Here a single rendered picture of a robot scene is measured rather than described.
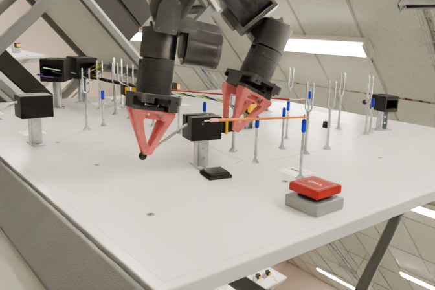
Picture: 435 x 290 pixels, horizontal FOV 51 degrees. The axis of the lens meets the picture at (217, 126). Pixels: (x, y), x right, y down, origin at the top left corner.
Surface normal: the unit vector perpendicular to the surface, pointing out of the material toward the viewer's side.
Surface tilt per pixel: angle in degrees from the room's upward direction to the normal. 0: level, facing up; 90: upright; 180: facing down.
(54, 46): 90
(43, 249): 90
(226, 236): 46
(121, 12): 90
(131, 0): 90
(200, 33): 126
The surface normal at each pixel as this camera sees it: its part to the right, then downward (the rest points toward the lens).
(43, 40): 0.63, 0.18
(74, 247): -0.51, -0.64
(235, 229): 0.04, -0.98
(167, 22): 0.18, 0.58
